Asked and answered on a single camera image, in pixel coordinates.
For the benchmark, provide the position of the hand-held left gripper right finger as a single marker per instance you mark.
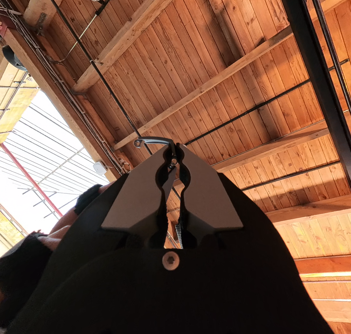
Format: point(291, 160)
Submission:
point(211, 199)

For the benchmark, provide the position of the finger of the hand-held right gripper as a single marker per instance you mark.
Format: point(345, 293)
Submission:
point(170, 179)

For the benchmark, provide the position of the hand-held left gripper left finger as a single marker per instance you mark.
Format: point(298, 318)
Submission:
point(131, 199)

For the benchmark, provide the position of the grey panel part with tab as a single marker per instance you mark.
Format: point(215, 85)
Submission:
point(156, 140)

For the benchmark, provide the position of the person's right hand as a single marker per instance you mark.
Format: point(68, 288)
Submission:
point(63, 229)

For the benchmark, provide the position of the white ceiling access point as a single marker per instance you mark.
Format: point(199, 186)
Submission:
point(99, 168)

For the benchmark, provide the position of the black ceiling pipe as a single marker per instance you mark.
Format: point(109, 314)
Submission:
point(119, 103)

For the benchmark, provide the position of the glass skylight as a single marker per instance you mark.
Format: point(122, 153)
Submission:
point(41, 161)

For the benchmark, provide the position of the red ceiling pipe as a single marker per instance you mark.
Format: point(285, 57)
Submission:
point(30, 176)

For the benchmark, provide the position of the black ceiling lamp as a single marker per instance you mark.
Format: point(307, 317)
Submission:
point(13, 58)

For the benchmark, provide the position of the black overhead frame bar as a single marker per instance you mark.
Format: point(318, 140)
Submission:
point(315, 51)

